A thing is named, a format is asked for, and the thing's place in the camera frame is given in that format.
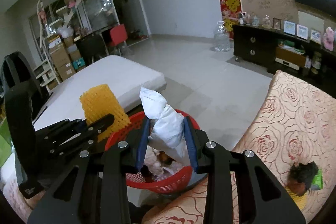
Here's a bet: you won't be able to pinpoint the pink plush toy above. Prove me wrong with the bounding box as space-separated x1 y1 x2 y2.
322 27 335 51

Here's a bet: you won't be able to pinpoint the white tissue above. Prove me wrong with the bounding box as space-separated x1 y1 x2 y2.
139 87 190 166

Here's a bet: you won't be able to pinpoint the orange foam fruit net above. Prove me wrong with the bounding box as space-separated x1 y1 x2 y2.
285 186 308 210

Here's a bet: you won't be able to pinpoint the clear large water bottle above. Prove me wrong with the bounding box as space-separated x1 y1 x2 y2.
214 21 230 52

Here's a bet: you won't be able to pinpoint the rose pattern tablecloth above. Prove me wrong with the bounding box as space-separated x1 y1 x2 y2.
141 69 336 224

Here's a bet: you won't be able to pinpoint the blue framed picture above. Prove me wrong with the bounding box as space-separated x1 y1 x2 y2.
283 20 296 36

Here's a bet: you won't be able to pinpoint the stacked cardboard boxes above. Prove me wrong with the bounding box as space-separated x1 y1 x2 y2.
47 34 86 81

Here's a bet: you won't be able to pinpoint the red plastic mesh basket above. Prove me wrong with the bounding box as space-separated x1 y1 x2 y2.
105 111 193 194

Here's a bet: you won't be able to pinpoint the black tv cabinet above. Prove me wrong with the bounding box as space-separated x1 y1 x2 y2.
233 25 335 97

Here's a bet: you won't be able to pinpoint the white staircase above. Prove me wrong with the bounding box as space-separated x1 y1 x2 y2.
33 0 84 92

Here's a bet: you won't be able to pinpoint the black crumpled paper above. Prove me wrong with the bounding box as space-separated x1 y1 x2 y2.
286 162 318 197

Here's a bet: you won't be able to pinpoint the red festive wall poster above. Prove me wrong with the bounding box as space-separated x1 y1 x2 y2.
219 0 242 39

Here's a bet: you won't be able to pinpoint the white framed picture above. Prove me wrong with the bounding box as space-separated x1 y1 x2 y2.
296 24 309 40

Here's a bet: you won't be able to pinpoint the green snack wrapper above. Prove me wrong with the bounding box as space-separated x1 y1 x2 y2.
310 169 323 191

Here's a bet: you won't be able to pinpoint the small framed photo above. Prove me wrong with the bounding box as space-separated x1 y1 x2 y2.
273 18 281 31

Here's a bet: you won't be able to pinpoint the red chair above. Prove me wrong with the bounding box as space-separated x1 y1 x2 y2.
109 24 128 56

